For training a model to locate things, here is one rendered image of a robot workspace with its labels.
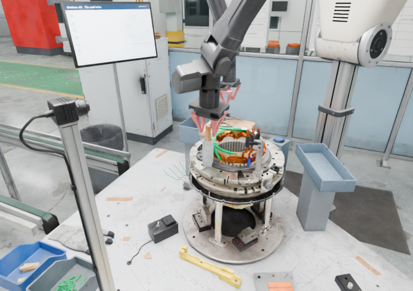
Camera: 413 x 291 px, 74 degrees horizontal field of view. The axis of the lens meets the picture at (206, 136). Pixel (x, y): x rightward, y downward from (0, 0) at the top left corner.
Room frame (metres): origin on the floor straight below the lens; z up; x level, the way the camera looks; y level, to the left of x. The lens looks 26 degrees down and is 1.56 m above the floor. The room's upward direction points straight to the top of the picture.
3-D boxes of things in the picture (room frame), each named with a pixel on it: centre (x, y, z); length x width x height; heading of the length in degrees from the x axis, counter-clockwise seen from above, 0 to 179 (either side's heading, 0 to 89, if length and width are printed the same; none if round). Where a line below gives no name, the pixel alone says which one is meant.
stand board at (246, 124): (1.11, -0.10, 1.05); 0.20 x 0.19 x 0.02; 65
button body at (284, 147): (1.03, -0.31, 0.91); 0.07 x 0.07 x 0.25; 47
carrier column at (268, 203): (0.75, -0.21, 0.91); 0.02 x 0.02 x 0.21
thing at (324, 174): (0.82, -0.41, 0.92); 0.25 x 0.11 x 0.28; 1
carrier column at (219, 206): (0.70, -0.04, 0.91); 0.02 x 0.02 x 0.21
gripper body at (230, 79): (1.16, -0.10, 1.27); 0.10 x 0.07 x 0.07; 155
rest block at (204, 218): (0.78, 0.01, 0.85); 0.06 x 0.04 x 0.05; 21
